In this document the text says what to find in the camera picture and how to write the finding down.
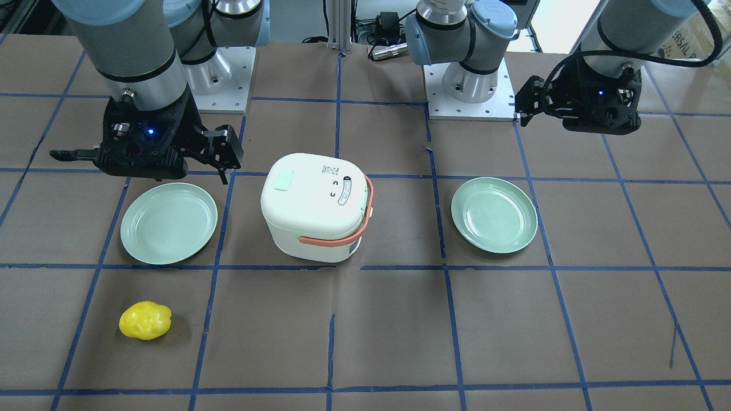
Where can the black power adapter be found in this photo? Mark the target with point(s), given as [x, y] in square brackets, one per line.
[387, 23]

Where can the pale green plate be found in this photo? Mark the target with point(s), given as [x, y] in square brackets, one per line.
[169, 223]
[494, 215]

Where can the white rice cooker orange handle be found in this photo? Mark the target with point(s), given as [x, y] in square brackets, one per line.
[317, 207]

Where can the white base plate image left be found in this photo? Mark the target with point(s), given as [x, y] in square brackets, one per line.
[221, 85]

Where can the white base plate image right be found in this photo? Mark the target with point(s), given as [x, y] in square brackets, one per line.
[455, 94]

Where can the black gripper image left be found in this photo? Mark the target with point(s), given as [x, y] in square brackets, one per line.
[189, 127]

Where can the white base plate image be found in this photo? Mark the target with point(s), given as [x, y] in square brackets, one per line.
[455, 94]
[221, 85]

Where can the aluminium frame post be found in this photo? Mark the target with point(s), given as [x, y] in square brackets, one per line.
[339, 25]

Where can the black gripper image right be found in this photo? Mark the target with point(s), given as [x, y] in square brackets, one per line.
[562, 90]

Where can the yellow toy potato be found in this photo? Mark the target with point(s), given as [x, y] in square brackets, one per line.
[145, 320]

